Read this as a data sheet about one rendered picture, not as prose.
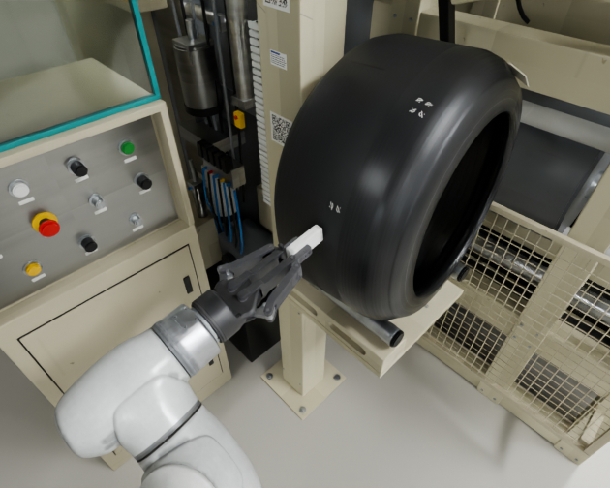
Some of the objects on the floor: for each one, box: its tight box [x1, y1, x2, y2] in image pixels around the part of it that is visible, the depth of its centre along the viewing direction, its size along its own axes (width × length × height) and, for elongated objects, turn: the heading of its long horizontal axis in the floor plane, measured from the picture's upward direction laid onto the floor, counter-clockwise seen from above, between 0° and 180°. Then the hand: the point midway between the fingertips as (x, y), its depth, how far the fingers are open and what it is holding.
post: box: [257, 0, 347, 396], centre depth 96 cm, size 13×13×250 cm
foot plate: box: [260, 358, 347, 420], centre depth 182 cm, size 27×27×2 cm
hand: (304, 244), depth 68 cm, fingers closed
